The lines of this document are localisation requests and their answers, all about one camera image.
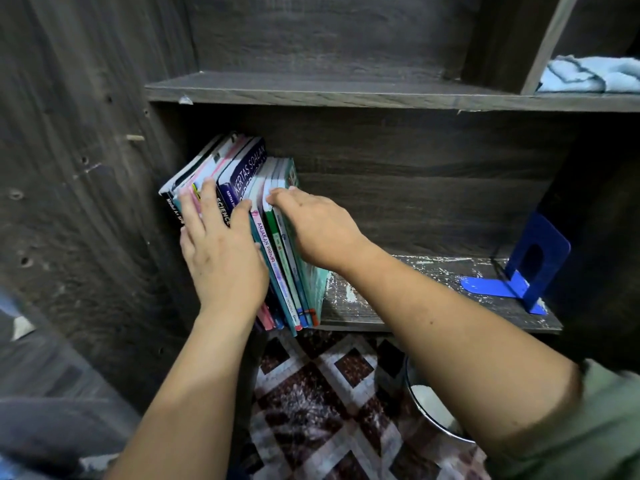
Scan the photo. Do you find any person's right hand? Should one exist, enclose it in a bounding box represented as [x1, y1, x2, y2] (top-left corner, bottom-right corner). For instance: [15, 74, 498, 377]
[265, 187, 373, 275]

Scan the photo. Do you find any person's left hand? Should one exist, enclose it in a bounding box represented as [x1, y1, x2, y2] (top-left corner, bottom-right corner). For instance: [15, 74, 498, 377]
[178, 178, 270, 323]

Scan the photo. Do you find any row of books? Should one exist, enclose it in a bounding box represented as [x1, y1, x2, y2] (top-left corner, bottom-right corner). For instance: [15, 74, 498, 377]
[159, 133, 331, 338]

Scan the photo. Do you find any person's left forearm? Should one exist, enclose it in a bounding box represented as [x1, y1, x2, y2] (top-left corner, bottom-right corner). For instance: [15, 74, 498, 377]
[105, 310, 267, 480]

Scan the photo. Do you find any person's right forearm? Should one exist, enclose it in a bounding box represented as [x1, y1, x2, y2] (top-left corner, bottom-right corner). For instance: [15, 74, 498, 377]
[340, 240, 584, 460]

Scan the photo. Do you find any dark wooden shelf unit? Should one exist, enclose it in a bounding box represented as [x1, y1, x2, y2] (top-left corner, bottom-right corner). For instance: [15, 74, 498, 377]
[0, 0, 640, 418]

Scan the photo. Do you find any brown white patterned rug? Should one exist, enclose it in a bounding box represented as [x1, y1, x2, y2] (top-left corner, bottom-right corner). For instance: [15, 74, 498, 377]
[240, 329, 493, 480]

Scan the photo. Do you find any round metal bucket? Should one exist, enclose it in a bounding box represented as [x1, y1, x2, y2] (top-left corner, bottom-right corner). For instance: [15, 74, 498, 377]
[403, 356, 477, 445]

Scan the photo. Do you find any blue metal bookend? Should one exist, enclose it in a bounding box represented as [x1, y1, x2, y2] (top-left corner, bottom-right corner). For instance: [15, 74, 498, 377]
[459, 211, 572, 316]

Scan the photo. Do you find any light blue cloth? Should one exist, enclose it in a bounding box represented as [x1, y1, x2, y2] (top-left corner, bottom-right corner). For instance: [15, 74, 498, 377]
[536, 55, 640, 94]

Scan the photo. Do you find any person's green shirt sleeve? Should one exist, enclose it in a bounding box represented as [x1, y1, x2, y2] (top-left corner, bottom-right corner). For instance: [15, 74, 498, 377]
[484, 359, 640, 480]

